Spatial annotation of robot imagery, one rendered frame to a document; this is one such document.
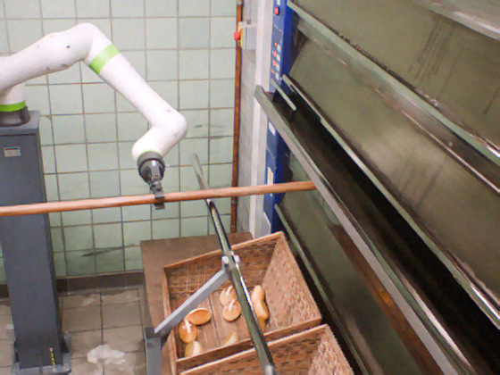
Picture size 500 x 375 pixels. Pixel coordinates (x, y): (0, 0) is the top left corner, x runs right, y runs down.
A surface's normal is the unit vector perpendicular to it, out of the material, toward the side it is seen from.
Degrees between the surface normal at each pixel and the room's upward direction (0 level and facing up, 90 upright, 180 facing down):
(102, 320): 0
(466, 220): 70
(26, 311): 90
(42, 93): 90
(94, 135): 90
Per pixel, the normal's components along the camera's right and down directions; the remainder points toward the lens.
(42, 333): 0.22, 0.43
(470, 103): -0.89, -0.26
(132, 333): 0.04, -0.90
